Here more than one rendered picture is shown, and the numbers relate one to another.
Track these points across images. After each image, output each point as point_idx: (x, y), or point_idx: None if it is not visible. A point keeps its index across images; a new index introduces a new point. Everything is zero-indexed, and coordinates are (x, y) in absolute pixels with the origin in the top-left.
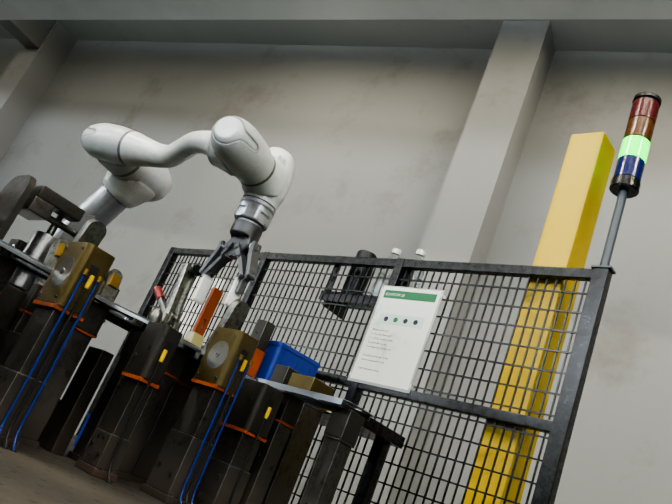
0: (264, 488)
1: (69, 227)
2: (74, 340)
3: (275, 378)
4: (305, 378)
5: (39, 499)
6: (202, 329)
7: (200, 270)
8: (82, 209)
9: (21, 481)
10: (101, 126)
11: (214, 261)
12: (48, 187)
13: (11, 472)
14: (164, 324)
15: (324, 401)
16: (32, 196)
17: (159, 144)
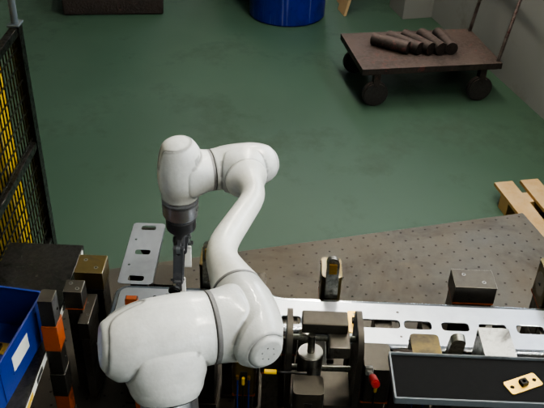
0: None
1: (300, 333)
2: None
3: (84, 298)
4: (106, 263)
5: (354, 260)
6: None
7: (183, 281)
8: (305, 310)
9: (350, 276)
10: (278, 309)
11: (184, 263)
12: (342, 312)
13: (349, 285)
14: (265, 274)
15: (137, 248)
16: (348, 324)
17: (234, 248)
